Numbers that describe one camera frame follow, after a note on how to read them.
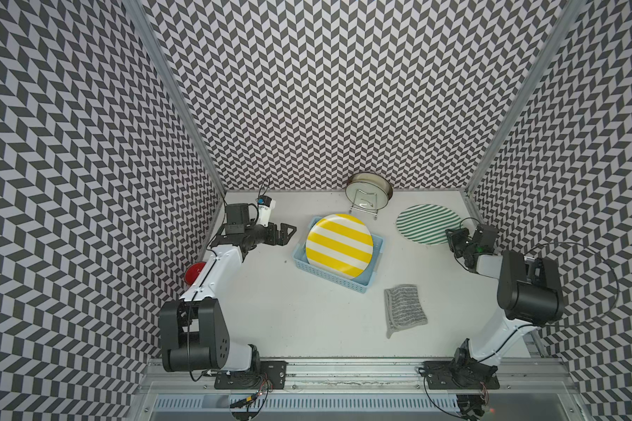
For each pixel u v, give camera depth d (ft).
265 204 2.50
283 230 2.53
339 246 3.23
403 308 2.70
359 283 2.81
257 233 2.42
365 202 3.59
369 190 3.40
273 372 2.39
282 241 2.52
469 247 2.63
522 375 2.47
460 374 2.22
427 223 3.24
